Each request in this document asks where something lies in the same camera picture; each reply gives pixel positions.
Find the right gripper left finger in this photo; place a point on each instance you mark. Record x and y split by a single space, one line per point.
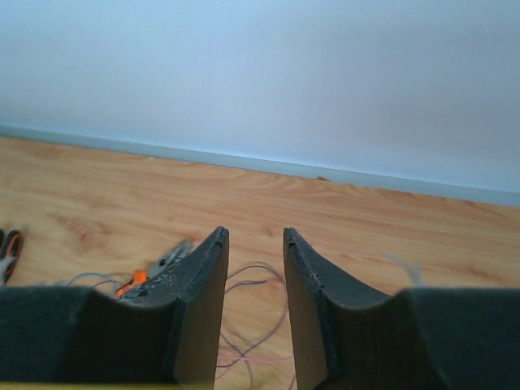
165 331

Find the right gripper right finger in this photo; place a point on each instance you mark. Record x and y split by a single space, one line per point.
348 335

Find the large orange black pliers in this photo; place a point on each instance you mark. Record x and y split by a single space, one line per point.
11 245

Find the small orange needle-nose pliers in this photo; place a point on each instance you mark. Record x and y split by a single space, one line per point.
179 251

